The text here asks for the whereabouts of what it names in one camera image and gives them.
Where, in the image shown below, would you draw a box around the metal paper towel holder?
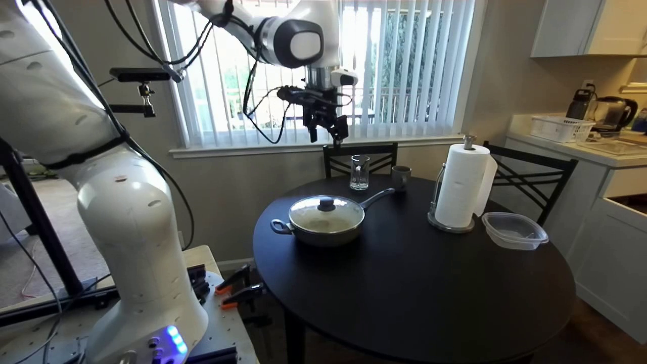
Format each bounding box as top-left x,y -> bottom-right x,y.
426,134 -> 487,237

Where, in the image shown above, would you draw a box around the glass lid with black knob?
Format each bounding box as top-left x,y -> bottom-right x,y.
288,194 -> 369,237

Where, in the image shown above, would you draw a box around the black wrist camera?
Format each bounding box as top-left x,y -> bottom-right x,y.
275,84 -> 313,105

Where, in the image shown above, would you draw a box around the dark cup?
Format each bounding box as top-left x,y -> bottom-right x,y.
388,165 -> 412,194

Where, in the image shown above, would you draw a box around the black metal stand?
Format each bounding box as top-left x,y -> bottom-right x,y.
0,138 -> 119,330

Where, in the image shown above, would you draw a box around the grey frying pan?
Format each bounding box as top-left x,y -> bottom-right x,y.
270,186 -> 399,249

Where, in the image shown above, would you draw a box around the white vertical blinds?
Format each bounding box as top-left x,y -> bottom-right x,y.
158,0 -> 479,149

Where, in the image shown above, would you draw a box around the white kitchen counter cabinet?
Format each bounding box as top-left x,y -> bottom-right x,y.
504,112 -> 647,346

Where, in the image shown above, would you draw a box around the black electric kettle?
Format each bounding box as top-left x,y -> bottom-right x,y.
591,95 -> 642,140

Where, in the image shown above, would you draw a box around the black cross-back chair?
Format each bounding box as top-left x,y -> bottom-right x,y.
484,140 -> 581,226
321,141 -> 401,183

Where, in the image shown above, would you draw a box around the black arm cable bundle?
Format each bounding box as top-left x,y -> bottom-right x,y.
19,0 -> 235,252

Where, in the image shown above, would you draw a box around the white paper towel roll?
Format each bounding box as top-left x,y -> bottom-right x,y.
432,141 -> 499,229

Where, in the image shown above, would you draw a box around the black orange clamp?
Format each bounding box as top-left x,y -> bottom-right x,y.
215,263 -> 254,291
220,281 -> 267,311

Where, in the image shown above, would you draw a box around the black coffee appliance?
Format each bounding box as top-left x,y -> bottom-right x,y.
565,79 -> 601,124

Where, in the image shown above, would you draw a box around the white wall cabinet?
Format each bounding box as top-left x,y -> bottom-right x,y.
530,0 -> 647,58

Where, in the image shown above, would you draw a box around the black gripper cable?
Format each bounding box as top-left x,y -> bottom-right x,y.
240,56 -> 299,148

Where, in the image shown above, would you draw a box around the clear plastic food container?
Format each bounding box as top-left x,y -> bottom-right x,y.
479,210 -> 553,253

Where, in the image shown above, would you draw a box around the clear glass jar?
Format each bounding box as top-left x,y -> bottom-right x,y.
347,155 -> 373,194

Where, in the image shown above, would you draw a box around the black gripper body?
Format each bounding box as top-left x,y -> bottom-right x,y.
299,86 -> 349,130

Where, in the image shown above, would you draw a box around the white robot mounting table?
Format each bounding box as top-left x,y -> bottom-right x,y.
0,243 -> 261,364

